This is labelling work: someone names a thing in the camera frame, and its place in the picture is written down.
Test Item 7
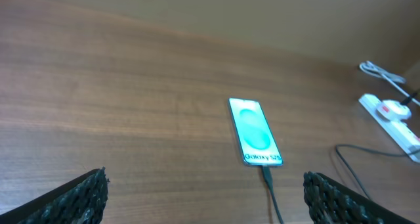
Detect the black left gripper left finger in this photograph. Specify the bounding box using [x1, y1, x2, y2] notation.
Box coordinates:
[1, 168, 109, 224]

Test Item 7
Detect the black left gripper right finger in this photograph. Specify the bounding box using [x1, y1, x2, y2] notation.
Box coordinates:
[303, 171, 413, 224]

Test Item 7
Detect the blue Galaxy smartphone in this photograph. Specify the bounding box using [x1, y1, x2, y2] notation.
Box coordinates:
[228, 98, 284, 166]

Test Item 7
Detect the white USB charger adapter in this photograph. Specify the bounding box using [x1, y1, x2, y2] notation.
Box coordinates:
[376, 100, 411, 121]

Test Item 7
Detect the white power strip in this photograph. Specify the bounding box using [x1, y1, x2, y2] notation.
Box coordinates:
[358, 94, 419, 163]

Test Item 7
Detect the white power strip cord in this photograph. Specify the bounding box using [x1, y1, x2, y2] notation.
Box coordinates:
[358, 60, 420, 107]

